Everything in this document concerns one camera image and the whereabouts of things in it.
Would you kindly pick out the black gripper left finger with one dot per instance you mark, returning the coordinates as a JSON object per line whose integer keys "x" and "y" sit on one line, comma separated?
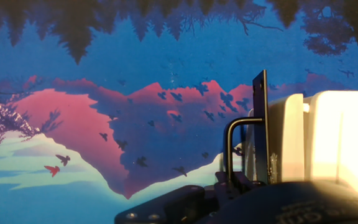
{"x": 166, "y": 205}

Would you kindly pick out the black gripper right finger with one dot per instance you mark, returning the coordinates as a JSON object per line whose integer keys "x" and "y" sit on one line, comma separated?
{"x": 241, "y": 183}

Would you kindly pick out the blue landscape printed mat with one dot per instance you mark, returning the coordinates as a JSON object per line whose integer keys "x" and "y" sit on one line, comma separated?
{"x": 135, "y": 62}

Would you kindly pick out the white cabinet frame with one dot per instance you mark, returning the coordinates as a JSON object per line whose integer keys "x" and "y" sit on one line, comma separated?
{"x": 343, "y": 140}

